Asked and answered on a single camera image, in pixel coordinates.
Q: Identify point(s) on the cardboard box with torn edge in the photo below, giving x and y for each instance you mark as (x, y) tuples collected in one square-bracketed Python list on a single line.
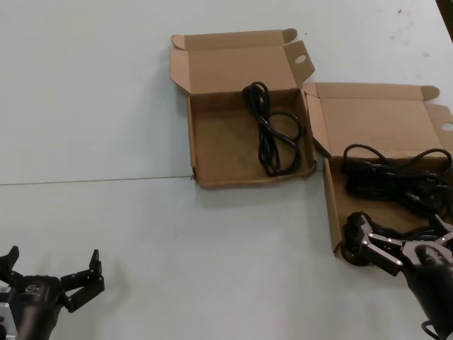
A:
[(233, 148)]

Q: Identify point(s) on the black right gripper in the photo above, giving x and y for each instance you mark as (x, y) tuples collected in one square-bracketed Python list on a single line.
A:
[(428, 257)]

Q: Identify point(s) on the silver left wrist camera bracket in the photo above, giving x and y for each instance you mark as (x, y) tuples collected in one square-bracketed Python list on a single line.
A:
[(5, 311)]

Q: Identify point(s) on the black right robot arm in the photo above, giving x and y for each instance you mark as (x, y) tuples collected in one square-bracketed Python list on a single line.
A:
[(437, 304)]

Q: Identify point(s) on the open cardboard box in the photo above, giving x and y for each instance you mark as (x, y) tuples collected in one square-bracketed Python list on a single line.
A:
[(375, 120)]

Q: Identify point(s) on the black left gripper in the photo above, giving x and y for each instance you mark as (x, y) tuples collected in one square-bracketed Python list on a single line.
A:
[(35, 301)]

